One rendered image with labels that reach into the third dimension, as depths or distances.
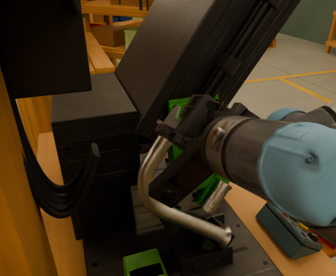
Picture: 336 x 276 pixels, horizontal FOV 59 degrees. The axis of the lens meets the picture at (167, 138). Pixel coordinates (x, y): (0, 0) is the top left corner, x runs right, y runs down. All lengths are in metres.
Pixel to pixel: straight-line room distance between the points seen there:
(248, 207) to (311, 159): 0.70
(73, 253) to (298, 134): 0.69
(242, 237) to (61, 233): 0.49
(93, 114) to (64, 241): 0.38
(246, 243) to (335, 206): 0.59
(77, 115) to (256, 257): 0.54
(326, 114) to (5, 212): 0.39
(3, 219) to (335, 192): 0.30
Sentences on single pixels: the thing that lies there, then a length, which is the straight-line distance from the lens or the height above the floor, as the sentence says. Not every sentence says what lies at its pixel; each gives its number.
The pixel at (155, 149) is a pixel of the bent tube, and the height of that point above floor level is 1.22.
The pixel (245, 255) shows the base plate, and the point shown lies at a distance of 0.80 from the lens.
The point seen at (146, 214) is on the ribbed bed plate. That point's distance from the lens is 0.69.
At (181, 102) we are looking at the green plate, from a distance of 0.62.
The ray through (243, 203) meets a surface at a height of 0.90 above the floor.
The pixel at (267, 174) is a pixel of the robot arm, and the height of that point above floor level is 1.36.
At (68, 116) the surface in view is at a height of 1.24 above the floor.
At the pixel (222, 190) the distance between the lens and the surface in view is 0.68.
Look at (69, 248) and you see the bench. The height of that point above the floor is 0.88.
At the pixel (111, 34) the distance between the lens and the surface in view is 3.69.
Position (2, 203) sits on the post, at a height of 1.31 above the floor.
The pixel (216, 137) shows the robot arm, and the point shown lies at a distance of 0.33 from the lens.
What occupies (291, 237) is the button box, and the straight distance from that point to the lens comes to 0.82.
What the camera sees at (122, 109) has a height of 1.24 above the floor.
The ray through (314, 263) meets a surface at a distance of 0.84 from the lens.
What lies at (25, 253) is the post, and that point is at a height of 1.23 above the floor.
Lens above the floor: 1.50
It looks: 29 degrees down
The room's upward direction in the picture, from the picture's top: straight up
